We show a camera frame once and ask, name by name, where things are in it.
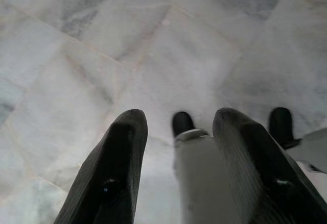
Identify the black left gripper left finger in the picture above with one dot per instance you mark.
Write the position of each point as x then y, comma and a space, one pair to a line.
112, 173

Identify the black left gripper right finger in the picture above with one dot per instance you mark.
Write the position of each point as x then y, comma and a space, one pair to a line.
255, 173

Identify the silver left robot leg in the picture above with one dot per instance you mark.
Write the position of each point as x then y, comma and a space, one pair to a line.
201, 178

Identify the silver robot leg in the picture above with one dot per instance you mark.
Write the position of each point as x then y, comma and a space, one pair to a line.
201, 178
314, 147

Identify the black right robot foot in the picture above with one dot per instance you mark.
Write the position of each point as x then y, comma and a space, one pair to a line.
281, 124

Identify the black robot foot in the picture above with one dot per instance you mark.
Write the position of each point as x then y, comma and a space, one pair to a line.
182, 123
281, 124

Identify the silver right robot leg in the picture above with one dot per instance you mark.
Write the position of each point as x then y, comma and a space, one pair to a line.
314, 147

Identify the black left robot foot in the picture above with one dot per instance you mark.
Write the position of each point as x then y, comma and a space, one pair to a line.
182, 123

